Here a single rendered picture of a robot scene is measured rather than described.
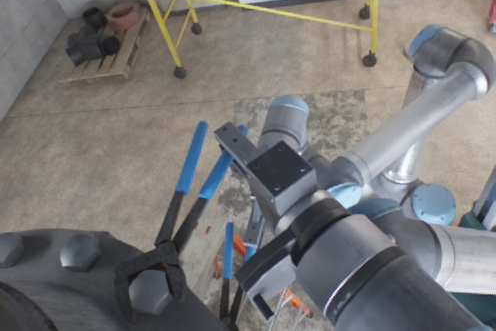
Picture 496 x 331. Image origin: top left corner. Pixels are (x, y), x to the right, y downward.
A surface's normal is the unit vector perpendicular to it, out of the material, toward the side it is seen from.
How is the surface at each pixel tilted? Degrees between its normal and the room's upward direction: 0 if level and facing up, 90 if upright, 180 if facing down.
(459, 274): 63
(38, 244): 0
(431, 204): 5
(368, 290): 19
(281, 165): 0
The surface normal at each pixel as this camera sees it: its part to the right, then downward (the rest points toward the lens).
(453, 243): 0.33, -0.60
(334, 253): -0.40, -0.47
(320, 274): -0.71, -0.07
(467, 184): -0.21, -0.62
